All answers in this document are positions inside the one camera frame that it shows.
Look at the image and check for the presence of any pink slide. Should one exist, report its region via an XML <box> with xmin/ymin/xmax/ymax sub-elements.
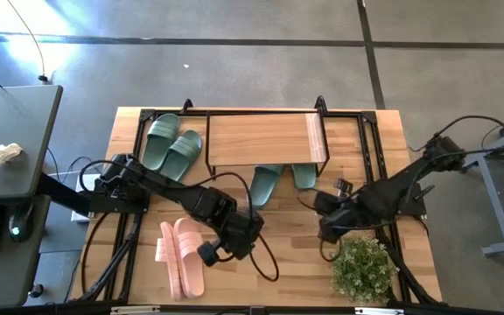
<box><xmin>171</xmin><ymin>217</ymin><xmax>207</xmax><ymax>300</ymax></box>
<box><xmin>154</xmin><ymin>220</ymin><xmax>184</xmax><ymax>302</ymax></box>

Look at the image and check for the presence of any wooden shelf with black frame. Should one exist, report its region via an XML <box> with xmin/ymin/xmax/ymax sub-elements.
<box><xmin>205</xmin><ymin>108</ymin><xmax>331</xmax><ymax>179</ymax></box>

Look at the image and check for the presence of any crumpled white paper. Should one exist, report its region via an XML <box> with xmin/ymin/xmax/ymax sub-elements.
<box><xmin>0</xmin><ymin>142</ymin><xmax>24</xmax><ymax>169</ymax></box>

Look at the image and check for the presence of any black angled bar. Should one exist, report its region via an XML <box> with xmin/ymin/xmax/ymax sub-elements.
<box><xmin>36</xmin><ymin>171</ymin><xmax>94</xmax><ymax>215</ymax></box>

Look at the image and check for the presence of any black computer mouse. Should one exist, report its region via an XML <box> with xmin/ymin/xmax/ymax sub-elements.
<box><xmin>7</xmin><ymin>202</ymin><xmax>35</xmax><ymax>244</ymax></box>

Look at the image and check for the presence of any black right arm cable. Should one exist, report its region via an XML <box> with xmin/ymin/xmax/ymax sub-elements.
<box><xmin>409</xmin><ymin>115</ymin><xmax>504</xmax><ymax>154</ymax></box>

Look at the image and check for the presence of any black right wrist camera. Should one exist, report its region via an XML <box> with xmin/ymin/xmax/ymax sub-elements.
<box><xmin>333</xmin><ymin>177</ymin><xmax>354</xmax><ymax>197</ymax></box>

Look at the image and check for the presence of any dark green slide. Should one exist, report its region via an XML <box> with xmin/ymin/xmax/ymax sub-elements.
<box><xmin>141</xmin><ymin>113</ymin><xmax>182</xmax><ymax>172</ymax></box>
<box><xmin>158</xmin><ymin>129</ymin><xmax>204</xmax><ymax>183</ymax></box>

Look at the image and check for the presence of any black metal rig frame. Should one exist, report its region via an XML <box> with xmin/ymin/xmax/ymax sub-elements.
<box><xmin>76</xmin><ymin>94</ymin><xmax>445</xmax><ymax>307</ymax></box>

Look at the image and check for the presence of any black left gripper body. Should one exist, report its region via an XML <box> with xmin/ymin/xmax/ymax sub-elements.
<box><xmin>216</xmin><ymin>212</ymin><xmax>265</xmax><ymax>263</ymax></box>

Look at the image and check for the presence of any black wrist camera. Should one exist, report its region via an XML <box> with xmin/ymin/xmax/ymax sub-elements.
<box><xmin>197</xmin><ymin>239</ymin><xmax>223</xmax><ymax>267</ymax></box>
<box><xmin>333</xmin><ymin>177</ymin><xmax>354</xmax><ymax>197</ymax></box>

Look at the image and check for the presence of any grey desk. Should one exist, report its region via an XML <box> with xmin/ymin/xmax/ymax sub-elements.
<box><xmin>0</xmin><ymin>84</ymin><xmax>64</xmax><ymax>202</ymax></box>
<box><xmin>0</xmin><ymin>194</ymin><xmax>53</xmax><ymax>311</ymax></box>

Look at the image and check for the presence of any white power strip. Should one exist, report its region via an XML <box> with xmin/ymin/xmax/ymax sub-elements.
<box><xmin>70</xmin><ymin>172</ymin><xmax>104</xmax><ymax>224</ymax></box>

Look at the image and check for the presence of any green potted plant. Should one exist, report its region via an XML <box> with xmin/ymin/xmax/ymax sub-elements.
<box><xmin>329</xmin><ymin>234</ymin><xmax>400</xmax><ymax>306</ymax></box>

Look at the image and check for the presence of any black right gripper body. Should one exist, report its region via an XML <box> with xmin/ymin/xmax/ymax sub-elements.
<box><xmin>313</xmin><ymin>191</ymin><xmax>362</xmax><ymax>244</ymax></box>

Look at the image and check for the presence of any teal slide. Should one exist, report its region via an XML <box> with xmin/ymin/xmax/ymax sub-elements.
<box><xmin>248</xmin><ymin>164</ymin><xmax>285</xmax><ymax>210</ymax></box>
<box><xmin>290</xmin><ymin>163</ymin><xmax>319</xmax><ymax>191</ymax></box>

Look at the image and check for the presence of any black floor cable with plug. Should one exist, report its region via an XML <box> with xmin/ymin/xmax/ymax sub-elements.
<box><xmin>5</xmin><ymin>0</ymin><xmax>51</xmax><ymax>85</ymax></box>

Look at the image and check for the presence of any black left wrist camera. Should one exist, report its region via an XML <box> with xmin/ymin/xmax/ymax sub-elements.
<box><xmin>197</xmin><ymin>239</ymin><xmax>223</xmax><ymax>267</ymax></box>

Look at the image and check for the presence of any black curved cable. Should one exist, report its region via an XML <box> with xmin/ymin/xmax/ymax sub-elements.
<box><xmin>80</xmin><ymin>213</ymin><xmax>104</xmax><ymax>295</ymax></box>

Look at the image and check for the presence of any silver metal bracket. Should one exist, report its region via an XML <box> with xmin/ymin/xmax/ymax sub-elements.
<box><xmin>354</xmin><ymin>307</ymin><xmax>406</xmax><ymax>315</ymax></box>
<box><xmin>110</xmin><ymin>305</ymin><xmax>161</xmax><ymax>315</ymax></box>

